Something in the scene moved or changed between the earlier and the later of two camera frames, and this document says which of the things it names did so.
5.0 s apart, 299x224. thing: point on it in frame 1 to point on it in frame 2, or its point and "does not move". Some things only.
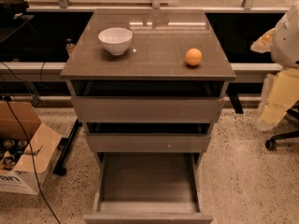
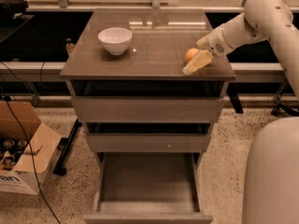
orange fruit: x=193 y=56 does not move
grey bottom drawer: x=156 y=188 does not move
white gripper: x=287 y=44 to x=215 y=46
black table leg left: x=65 y=144 does not move
